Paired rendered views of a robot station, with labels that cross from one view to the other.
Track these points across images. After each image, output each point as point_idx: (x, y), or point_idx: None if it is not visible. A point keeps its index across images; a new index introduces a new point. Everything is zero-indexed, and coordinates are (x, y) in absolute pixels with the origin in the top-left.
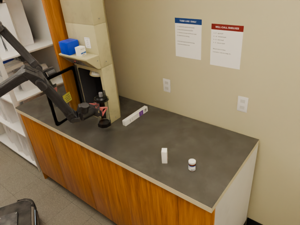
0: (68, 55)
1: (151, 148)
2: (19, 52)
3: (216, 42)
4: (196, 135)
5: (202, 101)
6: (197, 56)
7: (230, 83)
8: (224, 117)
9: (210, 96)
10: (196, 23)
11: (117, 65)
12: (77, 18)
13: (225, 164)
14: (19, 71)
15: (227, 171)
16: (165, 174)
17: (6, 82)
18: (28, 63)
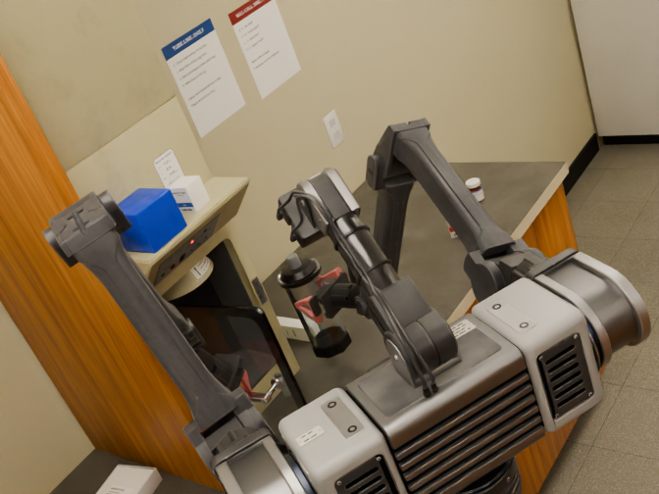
0: (185, 225)
1: (417, 263)
2: (159, 295)
3: (251, 46)
4: (369, 223)
5: (286, 192)
6: (237, 102)
7: (302, 107)
8: None
9: (291, 166)
10: (205, 33)
11: None
12: (115, 119)
13: (458, 174)
14: (413, 134)
15: (475, 169)
16: (500, 220)
17: (448, 164)
18: (180, 320)
